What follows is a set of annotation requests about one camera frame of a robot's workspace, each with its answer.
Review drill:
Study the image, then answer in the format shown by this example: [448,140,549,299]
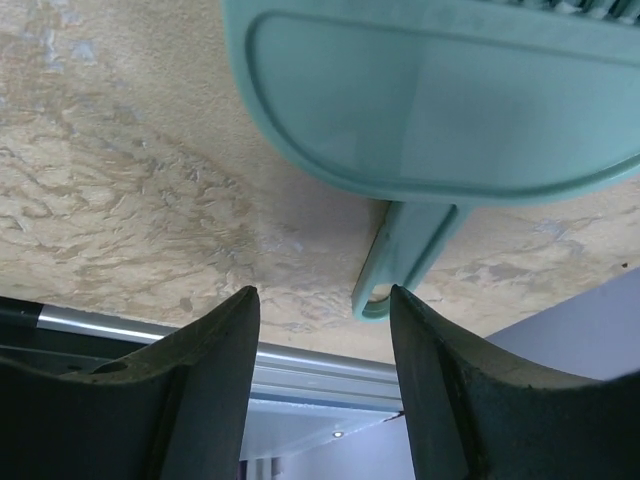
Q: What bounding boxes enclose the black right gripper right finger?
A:
[390,286,639,479]

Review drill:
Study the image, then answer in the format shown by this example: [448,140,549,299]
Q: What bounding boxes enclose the teal hand brush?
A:
[222,1,639,321]

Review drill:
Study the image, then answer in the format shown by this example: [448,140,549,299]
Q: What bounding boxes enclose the aluminium table frame rail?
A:
[0,295,404,412]

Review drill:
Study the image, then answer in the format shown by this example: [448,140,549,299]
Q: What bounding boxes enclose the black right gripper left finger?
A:
[1,286,260,479]

